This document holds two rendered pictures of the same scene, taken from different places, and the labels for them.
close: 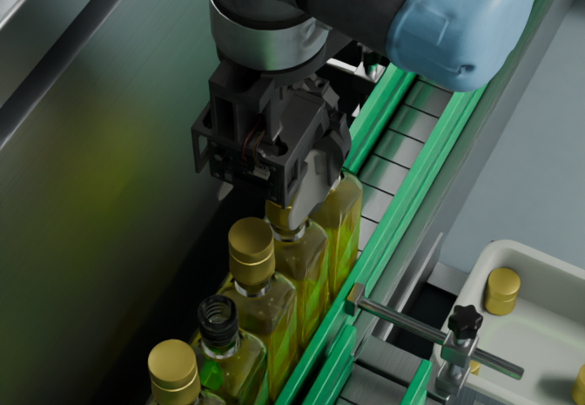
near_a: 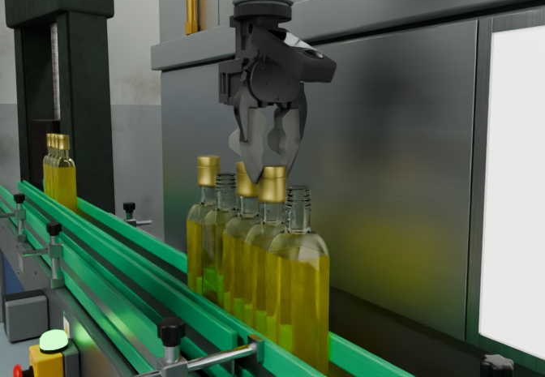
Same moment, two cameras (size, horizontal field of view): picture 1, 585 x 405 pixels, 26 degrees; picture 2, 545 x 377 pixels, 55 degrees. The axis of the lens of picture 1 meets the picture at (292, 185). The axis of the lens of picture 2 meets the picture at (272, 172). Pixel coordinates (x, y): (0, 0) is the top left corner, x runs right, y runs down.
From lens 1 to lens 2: 1.27 m
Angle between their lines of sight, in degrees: 101
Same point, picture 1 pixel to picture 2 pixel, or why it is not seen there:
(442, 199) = not seen: outside the picture
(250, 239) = not seen: hidden behind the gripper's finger
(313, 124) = (235, 63)
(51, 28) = (313, 26)
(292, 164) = (222, 70)
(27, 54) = (302, 27)
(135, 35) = (342, 76)
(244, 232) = not seen: hidden behind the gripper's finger
